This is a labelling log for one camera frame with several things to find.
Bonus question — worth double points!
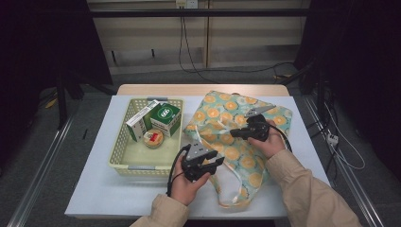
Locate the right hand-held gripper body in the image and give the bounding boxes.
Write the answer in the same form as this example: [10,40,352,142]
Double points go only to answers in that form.
[244,104,277,143]

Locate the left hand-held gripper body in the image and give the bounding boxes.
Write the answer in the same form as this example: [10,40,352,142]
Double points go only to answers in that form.
[181,141,219,183]

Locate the fruit print cloth bag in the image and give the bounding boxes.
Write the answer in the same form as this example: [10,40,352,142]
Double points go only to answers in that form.
[183,90,293,209]

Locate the round tin red label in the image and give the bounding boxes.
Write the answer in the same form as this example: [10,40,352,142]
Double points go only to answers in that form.
[143,128,165,149]

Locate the pale yellow perforated plastic basket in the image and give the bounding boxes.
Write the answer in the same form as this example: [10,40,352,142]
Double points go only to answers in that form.
[108,96,185,177]

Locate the green cube box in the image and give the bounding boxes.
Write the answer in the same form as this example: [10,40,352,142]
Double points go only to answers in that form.
[149,102,183,139]

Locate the slim white green box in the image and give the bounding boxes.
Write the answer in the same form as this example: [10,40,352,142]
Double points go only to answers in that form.
[125,98,162,143]

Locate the person's right hand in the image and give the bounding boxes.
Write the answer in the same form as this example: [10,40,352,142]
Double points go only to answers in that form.
[247,118,287,161]

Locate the person's left hand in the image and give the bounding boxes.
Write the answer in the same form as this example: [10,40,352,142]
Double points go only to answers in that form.
[169,155,212,207]

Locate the black metal stand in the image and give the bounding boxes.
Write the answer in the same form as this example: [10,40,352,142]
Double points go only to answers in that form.
[278,60,327,127]
[55,67,117,131]

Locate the white power strip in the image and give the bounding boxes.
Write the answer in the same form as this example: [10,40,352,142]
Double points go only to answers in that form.
[326,132,340,147]

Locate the white table mat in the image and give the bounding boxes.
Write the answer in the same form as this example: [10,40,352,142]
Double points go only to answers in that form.
[64,94,330,220]

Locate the black curtain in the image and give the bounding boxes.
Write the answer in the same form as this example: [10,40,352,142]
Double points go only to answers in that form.
[0,0,113,168]
[294,0,401,173]

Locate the yellow floor tape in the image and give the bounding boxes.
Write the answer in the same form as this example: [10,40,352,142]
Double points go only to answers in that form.
[44,97,59,110]

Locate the black horizontal bar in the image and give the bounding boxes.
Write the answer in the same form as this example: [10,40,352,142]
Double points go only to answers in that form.
[89,9,310,18]

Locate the right hand-held gripper black cable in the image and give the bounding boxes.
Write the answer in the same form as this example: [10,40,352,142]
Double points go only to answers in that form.
[268,123,293,153]

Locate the hand-held gripper black cable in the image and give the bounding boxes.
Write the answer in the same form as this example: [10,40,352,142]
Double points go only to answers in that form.
[166,143,192,197]
[268,123,293,153]

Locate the left hand-held gripper black cable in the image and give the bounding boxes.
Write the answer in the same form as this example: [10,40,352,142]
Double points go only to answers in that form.
[166,143,192,197]

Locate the black floor cables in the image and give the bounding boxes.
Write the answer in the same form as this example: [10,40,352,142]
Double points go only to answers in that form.
[310,91,340,183]

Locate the black wall cable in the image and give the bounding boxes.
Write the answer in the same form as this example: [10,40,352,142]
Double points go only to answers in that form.
[182,15,221,84]
[178,15,297,75]

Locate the aluminium floor rail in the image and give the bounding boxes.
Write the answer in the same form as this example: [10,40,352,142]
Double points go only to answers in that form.
[6,108,81,227]
[302,94,387,227]

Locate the white floor cable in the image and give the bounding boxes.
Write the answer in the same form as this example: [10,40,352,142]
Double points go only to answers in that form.
[323,102,367,171]

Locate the white wall socket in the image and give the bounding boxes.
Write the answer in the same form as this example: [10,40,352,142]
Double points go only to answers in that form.
[175,0,200,9]

